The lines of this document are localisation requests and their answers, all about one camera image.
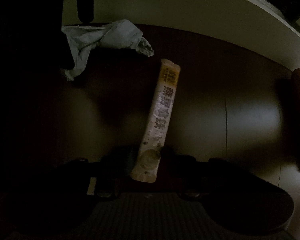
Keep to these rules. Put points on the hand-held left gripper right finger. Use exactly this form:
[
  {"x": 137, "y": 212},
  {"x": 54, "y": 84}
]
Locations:
[{"x": 170, "y": 160}]

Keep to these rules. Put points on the white yellow stick packet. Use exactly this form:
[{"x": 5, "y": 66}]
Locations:
[{"x": 160, "y": 110}]

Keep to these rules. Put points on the white baseboard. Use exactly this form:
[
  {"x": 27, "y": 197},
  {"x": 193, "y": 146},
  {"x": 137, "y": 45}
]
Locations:
[{"x": 270, "y": 7}]

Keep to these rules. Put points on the crumpled blue-grey wrapper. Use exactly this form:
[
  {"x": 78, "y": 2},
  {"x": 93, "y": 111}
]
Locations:
[{"x": 110, "y": 36}]

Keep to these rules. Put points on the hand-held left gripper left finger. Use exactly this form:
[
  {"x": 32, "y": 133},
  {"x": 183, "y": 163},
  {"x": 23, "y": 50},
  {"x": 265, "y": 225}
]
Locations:
[{"x": 128, "y": 160}]

